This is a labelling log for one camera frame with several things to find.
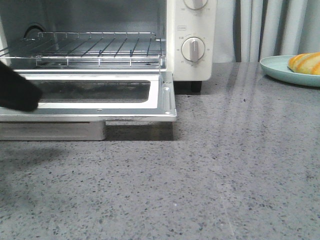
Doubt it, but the lower oven knob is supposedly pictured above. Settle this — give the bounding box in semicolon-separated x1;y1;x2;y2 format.
181;37;205;63

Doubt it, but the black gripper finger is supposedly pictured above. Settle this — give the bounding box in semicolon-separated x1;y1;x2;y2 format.
0;62;43;112

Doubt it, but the light green plate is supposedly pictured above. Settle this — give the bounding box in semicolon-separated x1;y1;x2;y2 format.
259;55;320;88

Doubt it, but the oven knob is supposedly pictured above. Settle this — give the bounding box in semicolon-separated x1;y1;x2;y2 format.
181;37;205;63
183;0;208;10

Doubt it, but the orange striped croissant bread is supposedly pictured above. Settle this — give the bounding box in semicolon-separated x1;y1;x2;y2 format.
288;52;320;75

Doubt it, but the metal wire oven rack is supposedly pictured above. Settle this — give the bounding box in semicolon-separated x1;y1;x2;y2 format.
0;31;166;69

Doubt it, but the oven glass door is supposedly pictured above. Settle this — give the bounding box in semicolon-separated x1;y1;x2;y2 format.
0;71;177;141

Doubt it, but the white toaster oven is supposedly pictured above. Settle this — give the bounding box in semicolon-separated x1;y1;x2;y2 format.
0;0;217;93

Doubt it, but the grey curtain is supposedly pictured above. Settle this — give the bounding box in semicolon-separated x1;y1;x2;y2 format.
213;0;320;63

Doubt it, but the upper oven knob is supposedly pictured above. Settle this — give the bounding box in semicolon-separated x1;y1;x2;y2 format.
183;0;208;10

